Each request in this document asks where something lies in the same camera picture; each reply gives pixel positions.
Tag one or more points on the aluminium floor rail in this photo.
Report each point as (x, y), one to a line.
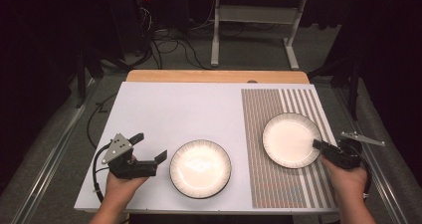
(49, 164)
(381, 177)

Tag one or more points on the person's left hand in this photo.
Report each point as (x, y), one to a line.
(119, 189)

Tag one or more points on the striped grey and white mat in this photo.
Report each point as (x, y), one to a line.
(272, 187)

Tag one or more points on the white metal desk frame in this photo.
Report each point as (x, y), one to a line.
(257, 15)

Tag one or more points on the wooden table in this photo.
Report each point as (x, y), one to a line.
(215, 76)

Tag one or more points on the person's right hand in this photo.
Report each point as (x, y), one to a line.
(350, 182)

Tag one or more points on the white board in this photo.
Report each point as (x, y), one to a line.
(172, 111)

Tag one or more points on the white plate with dark rim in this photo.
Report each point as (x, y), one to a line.
(288, 141)
(200, 169)

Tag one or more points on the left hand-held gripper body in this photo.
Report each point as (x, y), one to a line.
(129, 167)

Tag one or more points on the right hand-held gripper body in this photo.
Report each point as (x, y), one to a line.
(346, 156)

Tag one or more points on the black metal stand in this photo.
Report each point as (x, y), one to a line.
(353, 84)
(81, 81)

